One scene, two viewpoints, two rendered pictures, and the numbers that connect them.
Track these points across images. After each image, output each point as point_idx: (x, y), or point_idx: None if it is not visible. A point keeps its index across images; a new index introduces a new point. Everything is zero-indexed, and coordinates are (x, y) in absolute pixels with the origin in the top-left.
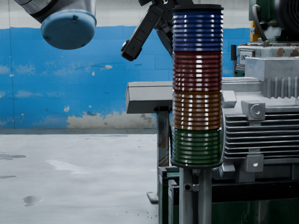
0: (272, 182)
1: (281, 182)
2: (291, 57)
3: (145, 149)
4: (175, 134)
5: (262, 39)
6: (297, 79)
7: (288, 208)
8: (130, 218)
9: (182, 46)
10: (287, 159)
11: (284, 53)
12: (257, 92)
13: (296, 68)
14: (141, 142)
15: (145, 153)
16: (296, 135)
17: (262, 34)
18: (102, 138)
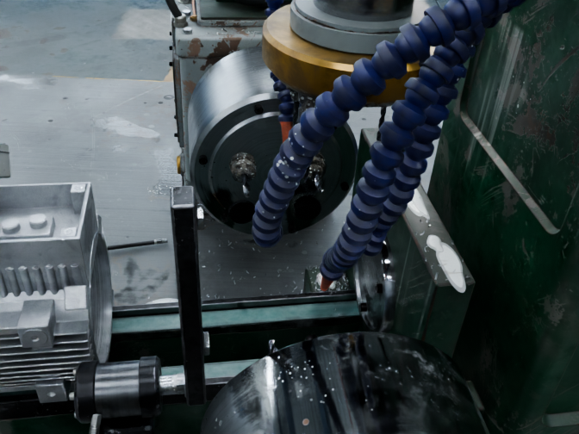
0: (9, 402)
1: (26, 400)
2: (66, 185)
3: (55, 128)
4: None
5: (172, 14)
6: (23, 272)
7: (47, 425)
8: None
9: None
10: (15, 387)
11: (203, 48)
12: None
13: (19, 255)
14: (65, 104)
15: (46, 143)
16: (17, 365)
17: (170, 6)
18: (11, 89)
